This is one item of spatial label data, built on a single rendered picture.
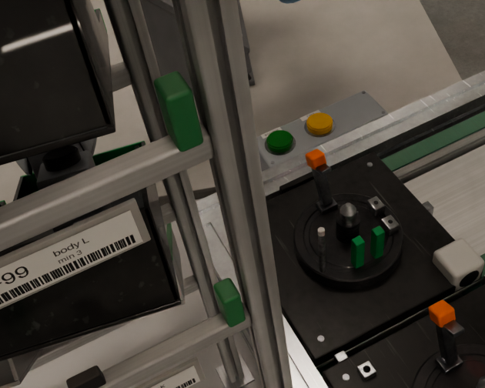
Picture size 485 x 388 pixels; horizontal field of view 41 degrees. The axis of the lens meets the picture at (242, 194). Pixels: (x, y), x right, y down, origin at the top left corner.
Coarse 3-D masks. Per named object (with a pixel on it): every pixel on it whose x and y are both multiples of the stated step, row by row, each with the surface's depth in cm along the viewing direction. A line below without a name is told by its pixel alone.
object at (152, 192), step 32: (96, 160) 66; (32, 192) 66; (160, 224) 46; (128, 256) 40; (160, 256) 40; (64, 288) 40; (96, 288) 40; (128, 288) 41; (160, 288) 41; (0, 320) 40; (32, 320) 40; (64, 320) 41; (96, 320) 41; (128, 320) 42; (0, 352) 41
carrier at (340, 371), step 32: (480, 288) 77; (480, 320) 75; (384, 352) 74; (416, 352) 73; (480, 352) 70; (352, 384) 72; (384, 384) 71; (416, 384) 69; (448, 384) 68; (480, 384) 63
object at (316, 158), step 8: (312, 152) 81; (320, 152) 81; (312, 160) 80; (320, 160) 81; (312, 168) 81; (320, 168) 80; (328, 168) 80; (320, 176) 82; (320, 184) 82; (328, 184) 83; (320, 192) 83; (328, 192) 83; (320, 200) 84; (328, 200) 84
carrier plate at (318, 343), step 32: (288, 192) 90; (352, 192) 89; (384, 192) 88; (288, 224) 87; (416, 224) 84; (288, 256) 84; (416, 256) 81; (288, 288) 81; (320, 288) 80; (384, 288) 79; (416, 288) 78; (448, 288) 78; (288, 320) 79; (320, 320) 77; (352, 320) 77; (384, 320) 76; (320, 352) 75
